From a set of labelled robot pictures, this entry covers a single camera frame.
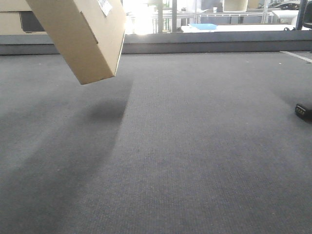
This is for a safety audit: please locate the cardboard box top stack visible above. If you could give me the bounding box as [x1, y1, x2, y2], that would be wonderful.
[0, 0, 31, 12]

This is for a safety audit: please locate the light blue tray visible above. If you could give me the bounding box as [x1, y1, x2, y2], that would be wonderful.
[189, 23, 217, 31]

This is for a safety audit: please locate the white background table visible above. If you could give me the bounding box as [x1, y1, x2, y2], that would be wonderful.
[181, 24, 295, 33]

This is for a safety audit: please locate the white barcode label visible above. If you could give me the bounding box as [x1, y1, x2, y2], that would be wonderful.
[97, 0, 113, 16]

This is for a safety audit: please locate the brown cardboard package box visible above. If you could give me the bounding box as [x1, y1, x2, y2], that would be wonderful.
[27, 0, 126, 85]

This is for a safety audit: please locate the black office chair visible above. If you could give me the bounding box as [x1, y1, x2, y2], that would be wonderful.
[302, 1, 312, 29]

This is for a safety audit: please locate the grey table edge rail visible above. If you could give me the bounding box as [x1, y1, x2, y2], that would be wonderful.
[0, 30, 312, 56]

